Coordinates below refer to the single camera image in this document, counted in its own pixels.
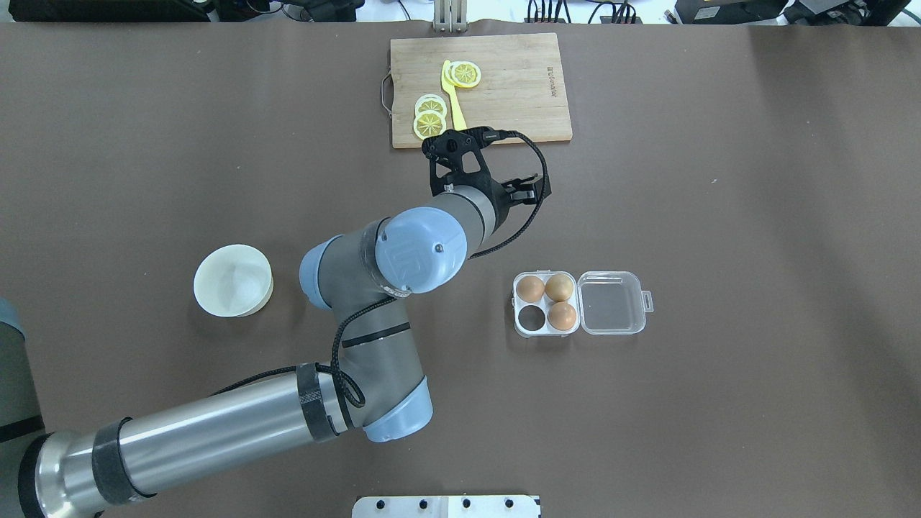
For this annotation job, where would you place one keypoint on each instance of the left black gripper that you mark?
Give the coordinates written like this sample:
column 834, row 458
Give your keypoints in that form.
column 519, row 190

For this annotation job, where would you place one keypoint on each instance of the brown egg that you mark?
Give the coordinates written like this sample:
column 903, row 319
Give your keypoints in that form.
column 562, row 316
column 559, row 287
column 530, row 289

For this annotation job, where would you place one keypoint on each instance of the clear plastic egg box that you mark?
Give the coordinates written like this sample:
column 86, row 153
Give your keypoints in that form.
column 608, row 303

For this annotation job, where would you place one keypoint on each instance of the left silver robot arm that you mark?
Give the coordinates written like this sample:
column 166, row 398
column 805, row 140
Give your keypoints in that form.
column 374, row 379

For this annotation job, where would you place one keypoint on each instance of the bamboo cutting board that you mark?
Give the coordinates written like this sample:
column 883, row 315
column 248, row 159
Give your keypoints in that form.
column 522, row 84

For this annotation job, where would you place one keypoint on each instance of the white round bowl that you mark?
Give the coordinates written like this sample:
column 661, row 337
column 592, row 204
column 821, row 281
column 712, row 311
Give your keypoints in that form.
column 233, row 281

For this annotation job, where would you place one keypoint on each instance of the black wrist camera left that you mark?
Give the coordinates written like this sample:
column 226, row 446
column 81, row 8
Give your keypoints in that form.
column 455, row 159

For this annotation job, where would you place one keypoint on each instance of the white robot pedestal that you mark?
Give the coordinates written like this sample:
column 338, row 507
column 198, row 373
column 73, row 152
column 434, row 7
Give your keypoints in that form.
column 514, row 505

